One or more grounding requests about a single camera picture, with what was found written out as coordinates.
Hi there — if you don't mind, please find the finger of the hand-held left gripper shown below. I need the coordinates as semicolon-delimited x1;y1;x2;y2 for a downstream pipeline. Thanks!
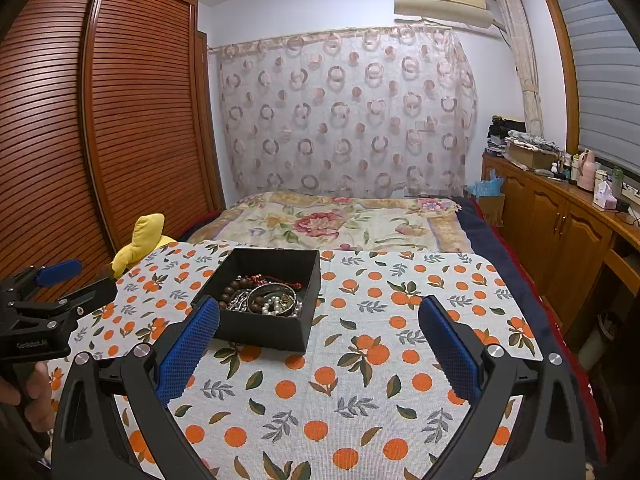
0;258;84;307
0;277;119;335

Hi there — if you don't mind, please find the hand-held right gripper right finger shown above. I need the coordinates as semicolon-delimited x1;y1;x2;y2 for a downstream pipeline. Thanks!
417;295;599;480

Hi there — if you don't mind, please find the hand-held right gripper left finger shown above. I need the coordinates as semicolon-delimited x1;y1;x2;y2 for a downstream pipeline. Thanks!
47;295;222;480

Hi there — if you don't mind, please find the silver hair comb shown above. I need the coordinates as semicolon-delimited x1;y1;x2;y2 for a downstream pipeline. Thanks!
227;290;253;315

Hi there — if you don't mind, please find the wooden bead bracelet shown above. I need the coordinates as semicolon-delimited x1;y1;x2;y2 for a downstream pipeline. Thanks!
220;274;273;315

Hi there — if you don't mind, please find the black jewelry box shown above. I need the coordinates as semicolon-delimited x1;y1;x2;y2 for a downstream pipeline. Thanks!
191;247;322;353

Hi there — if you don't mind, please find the white pearl necklace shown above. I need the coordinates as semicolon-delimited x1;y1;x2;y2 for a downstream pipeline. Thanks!
262;295;303;317

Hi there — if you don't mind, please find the red cord bracelet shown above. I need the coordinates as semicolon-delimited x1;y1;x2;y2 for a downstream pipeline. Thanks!
237;272;305;291

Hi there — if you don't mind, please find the silver bangle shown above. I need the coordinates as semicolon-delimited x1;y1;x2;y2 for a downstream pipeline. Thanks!
247;282;301;317

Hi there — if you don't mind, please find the person's left hand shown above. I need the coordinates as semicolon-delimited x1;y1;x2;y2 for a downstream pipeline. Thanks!
0;360;55;453

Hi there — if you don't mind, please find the yellow plush toy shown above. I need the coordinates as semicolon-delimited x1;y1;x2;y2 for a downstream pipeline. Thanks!
111;213;173;281

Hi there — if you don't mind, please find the orange-print tablecloth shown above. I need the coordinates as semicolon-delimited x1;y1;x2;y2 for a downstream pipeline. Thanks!
47;240;546;480

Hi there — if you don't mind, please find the white trash bin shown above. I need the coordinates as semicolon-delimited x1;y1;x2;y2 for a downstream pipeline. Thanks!
577;310;621;373

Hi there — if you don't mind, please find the wooden slatted wardrobe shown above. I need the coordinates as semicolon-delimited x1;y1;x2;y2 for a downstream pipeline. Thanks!
0;0;226;306

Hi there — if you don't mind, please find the brown floor carton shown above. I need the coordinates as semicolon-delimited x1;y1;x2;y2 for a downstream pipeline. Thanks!
477;192;506;226

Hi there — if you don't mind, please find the wooden cabinet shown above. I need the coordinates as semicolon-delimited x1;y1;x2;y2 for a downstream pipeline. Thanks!
480;152;640;361

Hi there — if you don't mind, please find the blue bag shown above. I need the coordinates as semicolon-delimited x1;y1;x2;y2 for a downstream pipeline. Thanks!
467;170;506;201

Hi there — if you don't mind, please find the floral blanket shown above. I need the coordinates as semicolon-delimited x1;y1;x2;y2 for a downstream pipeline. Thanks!
192;190;476;253

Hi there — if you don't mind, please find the cardboard box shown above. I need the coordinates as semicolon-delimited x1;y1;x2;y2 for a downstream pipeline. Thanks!
505;137;558;171

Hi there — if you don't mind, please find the pink tissue box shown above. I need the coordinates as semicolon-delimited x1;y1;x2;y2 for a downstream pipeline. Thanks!
592;180;623;210

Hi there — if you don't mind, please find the pink thermos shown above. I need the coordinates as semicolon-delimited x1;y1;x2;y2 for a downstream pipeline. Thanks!
575;150;598;191

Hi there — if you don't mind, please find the stack of dark clothes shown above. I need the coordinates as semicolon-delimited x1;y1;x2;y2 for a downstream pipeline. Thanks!
487;116;526;153

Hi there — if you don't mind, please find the patterned cloth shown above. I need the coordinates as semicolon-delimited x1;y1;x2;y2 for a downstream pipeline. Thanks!
507;129;566;153

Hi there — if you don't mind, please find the circle-pattern sheer curtain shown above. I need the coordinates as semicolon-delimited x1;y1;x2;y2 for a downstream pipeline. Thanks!
217;25;478;198

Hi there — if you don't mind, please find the beige tied curtain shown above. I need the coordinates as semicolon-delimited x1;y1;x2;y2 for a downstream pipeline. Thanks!
492;0;546;136

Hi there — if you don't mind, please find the grey window blind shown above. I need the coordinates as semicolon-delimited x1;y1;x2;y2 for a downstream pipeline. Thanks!
547;0;640;181

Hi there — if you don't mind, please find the white air conditioner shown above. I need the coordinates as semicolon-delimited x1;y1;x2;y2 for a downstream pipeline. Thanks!
394;0;496;28

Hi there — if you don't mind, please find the wooden window frame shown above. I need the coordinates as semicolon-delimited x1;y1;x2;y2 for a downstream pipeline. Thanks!
537;0;586;161

